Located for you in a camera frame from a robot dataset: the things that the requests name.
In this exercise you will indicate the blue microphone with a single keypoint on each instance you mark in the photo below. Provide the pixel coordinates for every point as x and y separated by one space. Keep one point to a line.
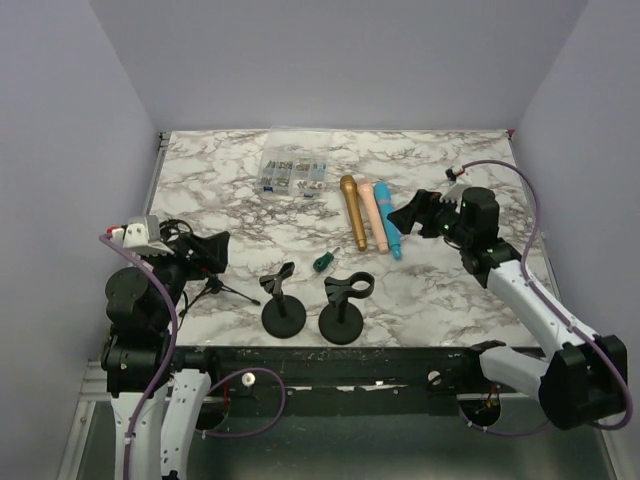
384 202

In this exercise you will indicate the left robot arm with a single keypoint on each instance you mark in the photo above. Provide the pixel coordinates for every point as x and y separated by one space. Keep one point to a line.
156 393

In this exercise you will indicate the gold microphone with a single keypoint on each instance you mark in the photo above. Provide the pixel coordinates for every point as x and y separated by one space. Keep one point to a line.
348 187

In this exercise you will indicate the clear screw organizer box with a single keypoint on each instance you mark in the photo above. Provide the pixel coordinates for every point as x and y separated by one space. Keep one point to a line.
294 162

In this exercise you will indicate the pink microphone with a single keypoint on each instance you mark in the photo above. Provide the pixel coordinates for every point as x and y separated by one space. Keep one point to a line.
366 193

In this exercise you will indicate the green handle screwdriver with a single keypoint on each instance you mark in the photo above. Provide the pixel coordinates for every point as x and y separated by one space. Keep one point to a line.
323 262

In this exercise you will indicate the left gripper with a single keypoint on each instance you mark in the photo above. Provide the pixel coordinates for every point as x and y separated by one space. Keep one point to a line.
213 252

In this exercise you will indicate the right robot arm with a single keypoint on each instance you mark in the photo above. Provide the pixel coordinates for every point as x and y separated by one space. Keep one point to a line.
582 377

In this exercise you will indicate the black round-base mic stand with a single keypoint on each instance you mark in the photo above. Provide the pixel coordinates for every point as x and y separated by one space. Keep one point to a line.
340 321

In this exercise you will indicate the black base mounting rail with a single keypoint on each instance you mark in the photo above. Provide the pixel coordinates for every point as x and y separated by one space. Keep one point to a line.
256 382

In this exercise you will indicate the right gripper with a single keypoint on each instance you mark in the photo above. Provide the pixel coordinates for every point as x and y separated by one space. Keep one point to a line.
424 212

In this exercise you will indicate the black tripod mic stand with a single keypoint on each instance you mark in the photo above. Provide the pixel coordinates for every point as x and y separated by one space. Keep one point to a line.
213 284

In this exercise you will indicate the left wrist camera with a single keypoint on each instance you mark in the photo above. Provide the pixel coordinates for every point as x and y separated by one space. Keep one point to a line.
142 236

